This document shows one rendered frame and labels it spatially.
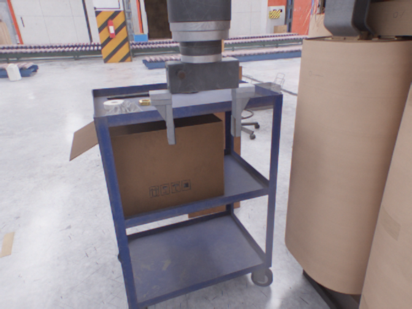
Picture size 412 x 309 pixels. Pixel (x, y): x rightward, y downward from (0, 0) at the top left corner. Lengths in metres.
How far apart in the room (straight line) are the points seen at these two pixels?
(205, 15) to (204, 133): 0.61
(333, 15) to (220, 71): 0.58
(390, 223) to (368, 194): 0.18
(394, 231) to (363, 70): 0.43
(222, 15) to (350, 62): 0.52
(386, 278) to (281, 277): 0.70
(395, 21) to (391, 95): 0.20
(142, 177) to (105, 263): 0.79
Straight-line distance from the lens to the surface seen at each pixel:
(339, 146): 1.03
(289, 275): 1.64
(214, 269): 1.45
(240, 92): 0.59
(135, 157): 1.05
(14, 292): 1.83
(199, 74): 0.55
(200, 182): 1.15
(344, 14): 1.04
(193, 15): 0.52
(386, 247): 0.98
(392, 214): 0.93
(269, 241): 1.38
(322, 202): 1.14
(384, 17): 1.08
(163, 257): 1.53
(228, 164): 1.46
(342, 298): 1.49
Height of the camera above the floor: 1.15
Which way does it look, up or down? 24 degrees down
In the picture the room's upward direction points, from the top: 2 degrees counter-clockwise
